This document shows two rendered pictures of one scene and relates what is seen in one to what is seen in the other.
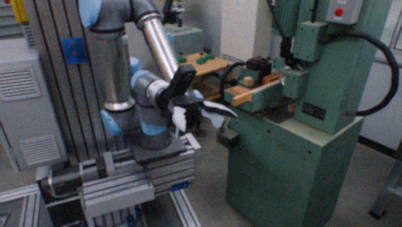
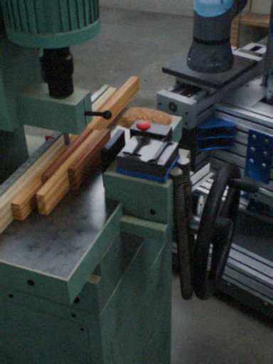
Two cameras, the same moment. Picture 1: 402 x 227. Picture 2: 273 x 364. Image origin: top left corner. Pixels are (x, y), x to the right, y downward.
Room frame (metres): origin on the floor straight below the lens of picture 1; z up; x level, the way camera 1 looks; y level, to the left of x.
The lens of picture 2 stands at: (2.48, -0.79, 1.58)
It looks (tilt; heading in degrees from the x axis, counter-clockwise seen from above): 35 degrees down; 155
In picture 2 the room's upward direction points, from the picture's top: 2 degrees counter-clockwise
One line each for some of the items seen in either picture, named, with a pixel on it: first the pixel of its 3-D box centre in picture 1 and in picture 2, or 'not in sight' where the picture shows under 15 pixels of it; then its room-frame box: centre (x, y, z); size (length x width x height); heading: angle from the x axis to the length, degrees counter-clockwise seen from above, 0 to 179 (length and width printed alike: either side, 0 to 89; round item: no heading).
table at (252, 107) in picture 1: (265, 84); (111, 188); (1.59, -0.40, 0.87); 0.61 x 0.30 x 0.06; 130
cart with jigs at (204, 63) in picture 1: (196, 80); not in sight; (2.99, 0.05, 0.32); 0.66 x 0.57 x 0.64; 129
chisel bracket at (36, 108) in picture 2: (286, 65); (55, 110); (1.48, -0.47, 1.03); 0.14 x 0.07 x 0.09; 40
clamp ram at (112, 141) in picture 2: (262, 70); (127, 161); (1.62, -0.37, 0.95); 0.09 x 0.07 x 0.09; 130
